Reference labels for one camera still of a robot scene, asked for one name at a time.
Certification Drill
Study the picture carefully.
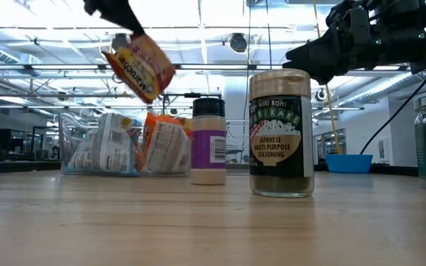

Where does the yellow power cable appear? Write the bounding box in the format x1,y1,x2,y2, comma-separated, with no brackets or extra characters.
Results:
311,0,343,155

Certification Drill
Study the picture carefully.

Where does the blue plastic bowl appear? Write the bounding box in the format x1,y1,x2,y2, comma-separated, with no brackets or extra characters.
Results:
324,153,374,174

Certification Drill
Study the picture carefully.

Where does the black aluminium left frame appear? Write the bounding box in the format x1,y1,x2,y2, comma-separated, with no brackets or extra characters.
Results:
0,159,63,175

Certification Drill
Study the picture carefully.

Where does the orange food packet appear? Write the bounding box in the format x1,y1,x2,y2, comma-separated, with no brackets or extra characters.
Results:
135,112,193,174

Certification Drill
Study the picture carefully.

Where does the black aluminium right frame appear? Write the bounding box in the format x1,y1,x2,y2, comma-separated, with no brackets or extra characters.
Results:
370,164,419,177

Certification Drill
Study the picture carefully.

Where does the purple label spice jar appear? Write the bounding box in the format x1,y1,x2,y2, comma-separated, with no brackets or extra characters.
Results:
190,97,228,186

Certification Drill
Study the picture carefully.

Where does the black gantry frame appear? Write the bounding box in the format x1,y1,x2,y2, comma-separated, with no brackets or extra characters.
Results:
162,92,223,119

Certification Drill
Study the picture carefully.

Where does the wide clear plastic container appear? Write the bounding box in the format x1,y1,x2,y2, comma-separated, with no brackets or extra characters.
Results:
57,110,195,177

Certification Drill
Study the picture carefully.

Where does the red yellow ramen packet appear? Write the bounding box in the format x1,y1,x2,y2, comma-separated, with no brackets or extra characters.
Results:
101,33,177,105

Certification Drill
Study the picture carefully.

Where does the black aluminium frame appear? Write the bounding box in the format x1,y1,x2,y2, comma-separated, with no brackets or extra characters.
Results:
370,164,419,177
0,159,63,175

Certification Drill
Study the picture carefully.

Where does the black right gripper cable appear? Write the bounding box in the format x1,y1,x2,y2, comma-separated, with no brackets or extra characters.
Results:
359,62,426,155

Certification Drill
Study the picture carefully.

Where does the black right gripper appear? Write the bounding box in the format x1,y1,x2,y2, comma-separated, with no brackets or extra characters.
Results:
282,0,426,85

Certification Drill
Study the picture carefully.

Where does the silver blue food packet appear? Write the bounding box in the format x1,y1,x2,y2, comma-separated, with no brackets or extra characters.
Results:
67,112,137,174

